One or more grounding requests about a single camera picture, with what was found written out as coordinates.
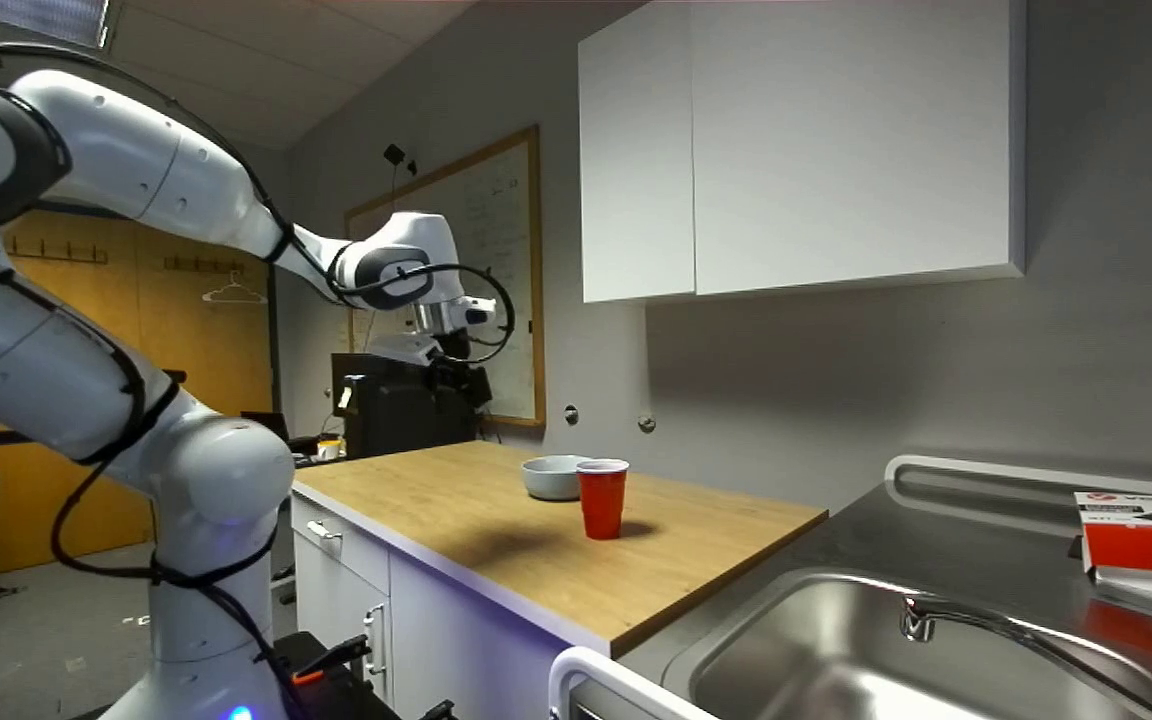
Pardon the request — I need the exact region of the steel tap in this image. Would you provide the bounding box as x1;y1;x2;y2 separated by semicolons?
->
899;591;1152;703

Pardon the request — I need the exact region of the white drawer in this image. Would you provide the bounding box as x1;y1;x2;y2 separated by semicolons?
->
291;492;393;593

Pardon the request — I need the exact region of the wide white cabinet door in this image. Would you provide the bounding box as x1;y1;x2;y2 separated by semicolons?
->
690;0;1016;297

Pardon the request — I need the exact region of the steel sink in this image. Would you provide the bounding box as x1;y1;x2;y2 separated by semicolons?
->
684;568;1152;720

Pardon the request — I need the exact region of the whiteboard with wooden frame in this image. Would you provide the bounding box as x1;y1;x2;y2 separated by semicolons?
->
343;125;546;429

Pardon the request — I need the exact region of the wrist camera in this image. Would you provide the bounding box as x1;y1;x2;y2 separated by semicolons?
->
367;333;444;367

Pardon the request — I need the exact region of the narrow white cabinet door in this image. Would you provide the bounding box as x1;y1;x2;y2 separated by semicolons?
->
577;4;697;304

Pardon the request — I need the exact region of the red and white box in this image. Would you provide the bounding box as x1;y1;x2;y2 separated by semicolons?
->
1073;489;1152;613

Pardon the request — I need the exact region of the grey bowl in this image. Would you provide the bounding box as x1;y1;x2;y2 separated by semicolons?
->
521;454;593;502

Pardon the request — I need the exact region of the base cabinet door handle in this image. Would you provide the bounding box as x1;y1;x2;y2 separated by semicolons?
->
363;603;389;678

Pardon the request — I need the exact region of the white base cabinet door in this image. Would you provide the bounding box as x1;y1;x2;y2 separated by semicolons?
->
292;533;393;703
388;550;573;720

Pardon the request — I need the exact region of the wooden coat rack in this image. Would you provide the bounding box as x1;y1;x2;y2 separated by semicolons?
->
4;236;110;266

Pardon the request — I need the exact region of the white wall cabinet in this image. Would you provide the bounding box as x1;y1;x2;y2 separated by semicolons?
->
577;0;1028;305

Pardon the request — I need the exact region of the red plastic cup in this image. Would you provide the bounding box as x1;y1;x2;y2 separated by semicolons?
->
576;458;631;542

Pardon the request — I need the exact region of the white clothes hanger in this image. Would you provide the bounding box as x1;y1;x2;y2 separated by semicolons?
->
200;269;269;306

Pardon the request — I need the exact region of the ceiling light panel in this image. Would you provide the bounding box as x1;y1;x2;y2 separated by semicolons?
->
0;0;115;49

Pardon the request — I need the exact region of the black coffee machine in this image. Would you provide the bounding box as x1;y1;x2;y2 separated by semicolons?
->
330;351;485;461

